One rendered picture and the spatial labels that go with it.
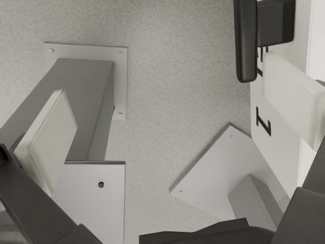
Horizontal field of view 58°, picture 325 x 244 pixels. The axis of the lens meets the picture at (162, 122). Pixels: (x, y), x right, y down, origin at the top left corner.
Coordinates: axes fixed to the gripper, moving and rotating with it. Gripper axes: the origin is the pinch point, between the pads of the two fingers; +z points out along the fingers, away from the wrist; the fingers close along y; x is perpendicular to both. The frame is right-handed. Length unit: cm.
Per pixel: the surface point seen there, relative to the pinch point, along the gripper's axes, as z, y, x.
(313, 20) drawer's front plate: -0.2, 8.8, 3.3
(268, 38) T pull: 1.5, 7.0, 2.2
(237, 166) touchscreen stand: 89, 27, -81
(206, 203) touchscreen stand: 89, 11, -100
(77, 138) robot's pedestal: 35.9, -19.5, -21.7
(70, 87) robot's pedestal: 63, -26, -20
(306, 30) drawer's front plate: 0.2, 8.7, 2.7
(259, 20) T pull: 1.5, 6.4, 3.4
